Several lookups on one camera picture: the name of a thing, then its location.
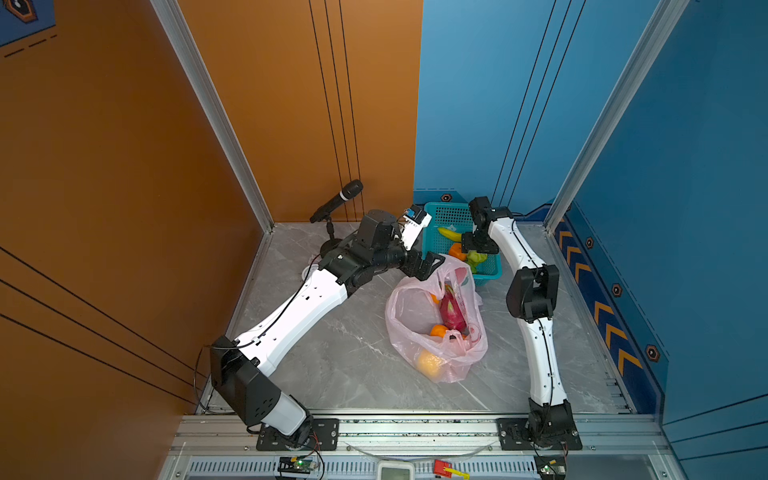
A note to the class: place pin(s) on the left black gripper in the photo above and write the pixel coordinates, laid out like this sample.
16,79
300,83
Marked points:
425,268

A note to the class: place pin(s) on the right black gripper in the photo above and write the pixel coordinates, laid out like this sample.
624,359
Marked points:
467,245

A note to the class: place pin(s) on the pink dragon fruit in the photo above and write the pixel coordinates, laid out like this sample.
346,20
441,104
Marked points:
452,315

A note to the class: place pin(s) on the pink plastic bag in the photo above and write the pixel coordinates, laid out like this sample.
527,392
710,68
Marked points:
436,324

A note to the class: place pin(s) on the orange tangerine fruit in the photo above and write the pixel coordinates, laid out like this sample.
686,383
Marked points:
457,252

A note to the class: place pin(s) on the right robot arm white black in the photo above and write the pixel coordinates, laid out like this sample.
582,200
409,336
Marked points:
531,299

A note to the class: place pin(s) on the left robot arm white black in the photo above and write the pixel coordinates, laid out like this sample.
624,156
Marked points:
241,368

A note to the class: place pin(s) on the yellow banana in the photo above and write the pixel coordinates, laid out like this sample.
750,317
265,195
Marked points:
450,235

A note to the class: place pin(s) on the black microphone on stand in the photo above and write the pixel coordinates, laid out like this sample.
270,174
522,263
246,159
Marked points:
324,213

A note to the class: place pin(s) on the red yellow button box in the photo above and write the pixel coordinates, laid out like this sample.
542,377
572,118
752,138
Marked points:
446,470

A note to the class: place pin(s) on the white display device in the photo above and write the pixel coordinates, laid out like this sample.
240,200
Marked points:
395,470

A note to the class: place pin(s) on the green circuit board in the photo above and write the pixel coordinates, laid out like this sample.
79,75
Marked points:
297,467

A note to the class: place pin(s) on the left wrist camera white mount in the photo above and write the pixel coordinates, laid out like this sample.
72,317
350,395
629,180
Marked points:
414,220

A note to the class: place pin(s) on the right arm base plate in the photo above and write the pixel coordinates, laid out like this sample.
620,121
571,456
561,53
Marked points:
519,434

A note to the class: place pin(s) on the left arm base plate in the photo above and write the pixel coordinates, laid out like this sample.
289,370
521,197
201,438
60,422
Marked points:
321,434

